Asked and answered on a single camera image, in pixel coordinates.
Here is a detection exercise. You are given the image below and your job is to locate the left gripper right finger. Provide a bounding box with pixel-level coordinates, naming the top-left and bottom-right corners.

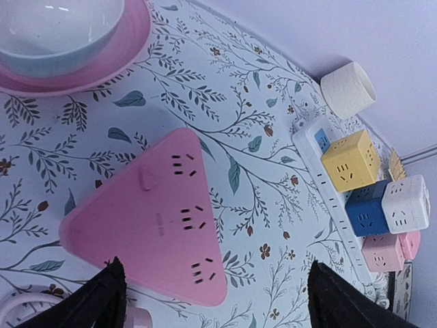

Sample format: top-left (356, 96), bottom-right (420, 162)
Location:
top-left (307, 260), bottom-right (414, 328)

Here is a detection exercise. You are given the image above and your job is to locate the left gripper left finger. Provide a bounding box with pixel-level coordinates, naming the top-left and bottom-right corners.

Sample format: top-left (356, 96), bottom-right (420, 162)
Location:
top-left (19, 257), bottom-right (127, 328)

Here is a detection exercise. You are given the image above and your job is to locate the round pink socket with cord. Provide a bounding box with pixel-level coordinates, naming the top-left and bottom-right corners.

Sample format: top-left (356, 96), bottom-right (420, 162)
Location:
top-left (1, 292), bottom-right (153, 327)

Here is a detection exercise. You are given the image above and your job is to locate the pink power strip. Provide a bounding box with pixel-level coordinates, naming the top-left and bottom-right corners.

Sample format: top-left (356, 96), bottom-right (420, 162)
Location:
top-left (59, 128), bottom-right (227, 307)

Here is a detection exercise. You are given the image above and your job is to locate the pink cube socket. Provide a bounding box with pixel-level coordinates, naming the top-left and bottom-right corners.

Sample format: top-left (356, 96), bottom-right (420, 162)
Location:
top-left (362, 234), bottom-right (405, 273)

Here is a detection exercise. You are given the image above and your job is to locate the pink plug adapter on top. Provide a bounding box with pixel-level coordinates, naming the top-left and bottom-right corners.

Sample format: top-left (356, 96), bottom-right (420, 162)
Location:
top-left (399, 230), bottom-right (421, 260)

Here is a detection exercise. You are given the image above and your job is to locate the dark blue cube socket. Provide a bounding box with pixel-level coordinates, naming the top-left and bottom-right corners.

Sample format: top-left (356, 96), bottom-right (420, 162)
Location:
top-left (345, 180), bottom-right (389, 237)

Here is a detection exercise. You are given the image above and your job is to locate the white cube socket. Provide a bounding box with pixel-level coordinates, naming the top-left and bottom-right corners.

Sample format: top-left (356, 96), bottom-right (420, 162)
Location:
top-left (382, 174), bottom-right (430, 234)

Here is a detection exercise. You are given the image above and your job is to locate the yellow cube socket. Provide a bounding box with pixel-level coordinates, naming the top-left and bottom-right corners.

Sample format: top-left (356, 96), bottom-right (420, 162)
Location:
top-left (321, 129), bottom-right (381, 193)

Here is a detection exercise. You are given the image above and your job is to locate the floral square coaster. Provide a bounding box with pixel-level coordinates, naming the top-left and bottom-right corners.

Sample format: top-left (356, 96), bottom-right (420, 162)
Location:
top-left (391, 260), bottom-right (413, 320)

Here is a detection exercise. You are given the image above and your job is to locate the yellow woven tray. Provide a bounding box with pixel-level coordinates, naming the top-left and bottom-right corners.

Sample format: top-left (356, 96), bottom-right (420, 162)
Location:
top-left (389, 148), bottom-right (407, 181)

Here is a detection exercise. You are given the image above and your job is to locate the white power strip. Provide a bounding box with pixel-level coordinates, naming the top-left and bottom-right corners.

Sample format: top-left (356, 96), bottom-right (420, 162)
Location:
top-left (292, 116), bottom-right (376, 284)

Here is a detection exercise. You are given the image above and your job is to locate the cream ceramic mug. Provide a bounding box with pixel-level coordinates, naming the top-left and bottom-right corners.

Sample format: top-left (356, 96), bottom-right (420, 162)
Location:
top-left (320, 61), bottom-right (377, 120)

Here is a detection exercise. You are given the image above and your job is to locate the floral table cloth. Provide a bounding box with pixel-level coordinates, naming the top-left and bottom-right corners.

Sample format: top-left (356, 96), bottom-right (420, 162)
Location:
top-left (1, 1), bottom-right (379, 327)

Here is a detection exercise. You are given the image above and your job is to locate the white bowl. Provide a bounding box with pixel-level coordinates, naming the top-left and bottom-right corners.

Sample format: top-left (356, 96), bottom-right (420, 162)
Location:
top-left (1, 0), bottom-right (126, 79)

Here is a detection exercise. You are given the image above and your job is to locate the pink plate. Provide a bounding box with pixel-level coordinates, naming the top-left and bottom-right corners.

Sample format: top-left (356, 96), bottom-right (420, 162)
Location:
top-left (0, 0), bottom-right (152, 98)

